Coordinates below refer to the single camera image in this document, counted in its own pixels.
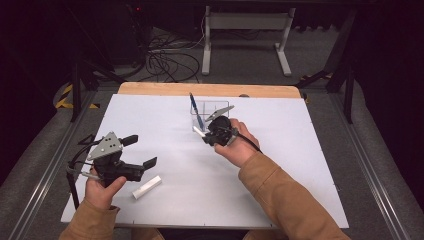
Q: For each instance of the metal floor rail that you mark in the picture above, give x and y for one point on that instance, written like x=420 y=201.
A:
x=370 y=173
x=43 y=180

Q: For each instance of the clear acrylic pen holder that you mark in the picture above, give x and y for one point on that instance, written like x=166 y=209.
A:
x=216 y=104

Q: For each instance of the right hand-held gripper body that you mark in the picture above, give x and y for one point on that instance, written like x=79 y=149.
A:
x=221 y=130

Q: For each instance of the wooden table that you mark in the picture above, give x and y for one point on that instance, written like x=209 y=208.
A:
x=200 y=89

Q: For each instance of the black metal stand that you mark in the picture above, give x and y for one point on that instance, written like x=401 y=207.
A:
x=343 y=76
x=78 y=83

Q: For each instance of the black equipment box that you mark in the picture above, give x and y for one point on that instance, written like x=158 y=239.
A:
x=126 y=33

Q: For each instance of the white table cover sheet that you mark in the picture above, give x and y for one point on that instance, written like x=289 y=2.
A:
x=186 y=166

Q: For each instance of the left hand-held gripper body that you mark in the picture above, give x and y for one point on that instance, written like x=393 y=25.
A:
x=110 y=163

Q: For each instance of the person's left hand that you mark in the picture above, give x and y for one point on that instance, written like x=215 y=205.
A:
x=100 y=191

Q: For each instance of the white metal stand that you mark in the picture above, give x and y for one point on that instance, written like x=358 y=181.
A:
x=246 y=20

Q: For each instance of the white square bar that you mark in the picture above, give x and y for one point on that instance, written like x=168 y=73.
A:
x=146 y=187

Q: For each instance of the person's right hand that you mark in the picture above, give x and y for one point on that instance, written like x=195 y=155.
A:
x=238 y=150

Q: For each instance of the white pen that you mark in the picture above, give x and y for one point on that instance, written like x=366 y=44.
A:
x=199 y=131

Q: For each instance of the blue pen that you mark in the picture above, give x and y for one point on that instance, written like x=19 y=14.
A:
x=195 y=110

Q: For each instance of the yellow black hazard tape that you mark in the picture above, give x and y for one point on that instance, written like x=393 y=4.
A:
x=65 y=100

